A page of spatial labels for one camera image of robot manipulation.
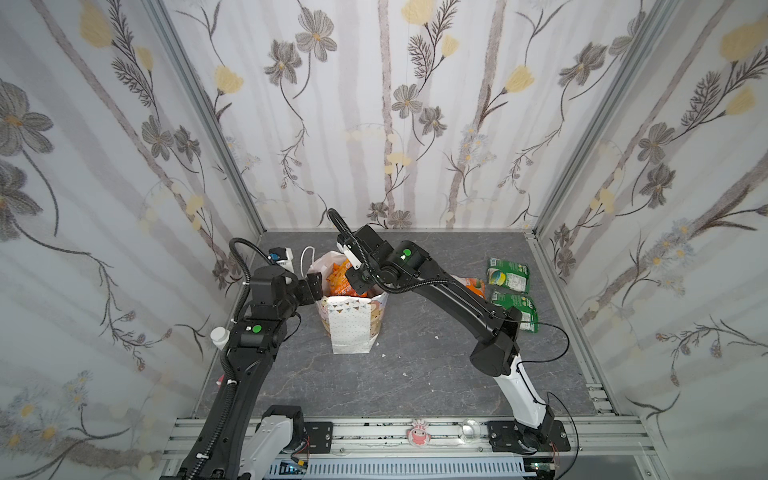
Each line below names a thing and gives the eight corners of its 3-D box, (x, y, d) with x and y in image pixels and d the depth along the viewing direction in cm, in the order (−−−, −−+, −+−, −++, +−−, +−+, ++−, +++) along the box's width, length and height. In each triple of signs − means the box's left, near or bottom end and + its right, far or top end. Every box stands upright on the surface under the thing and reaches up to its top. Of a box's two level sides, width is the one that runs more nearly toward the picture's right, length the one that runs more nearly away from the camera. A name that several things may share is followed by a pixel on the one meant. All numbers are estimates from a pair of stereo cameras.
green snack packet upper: (486, 283, 107) (488, 279, 105) (488, 261, 114) (490, 256, 111) (526, 293, 105) (529, 288, 102) (526, 270, 111) (529, 265, 109)
